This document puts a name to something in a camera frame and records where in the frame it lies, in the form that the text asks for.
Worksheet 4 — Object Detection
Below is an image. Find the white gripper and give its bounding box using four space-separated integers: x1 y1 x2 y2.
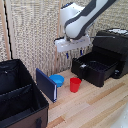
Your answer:
54 35 92 60

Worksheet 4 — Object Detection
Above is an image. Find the blue plastic bowl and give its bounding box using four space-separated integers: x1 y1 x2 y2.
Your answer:
49 74 66 89

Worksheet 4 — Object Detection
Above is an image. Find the black air fryer housing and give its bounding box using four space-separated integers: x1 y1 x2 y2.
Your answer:
91 28 128 80

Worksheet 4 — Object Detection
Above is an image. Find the red plastic cup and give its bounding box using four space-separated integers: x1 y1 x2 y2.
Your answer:
69 77 82 94

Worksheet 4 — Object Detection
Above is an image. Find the dark blue book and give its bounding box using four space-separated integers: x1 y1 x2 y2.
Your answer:
35 67 58 103

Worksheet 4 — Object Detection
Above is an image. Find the beige woven folding screen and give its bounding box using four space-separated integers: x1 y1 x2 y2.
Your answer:
0 0 128 82

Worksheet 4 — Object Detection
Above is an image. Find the black fabric storage box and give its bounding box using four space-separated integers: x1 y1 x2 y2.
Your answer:
0 58 50 128

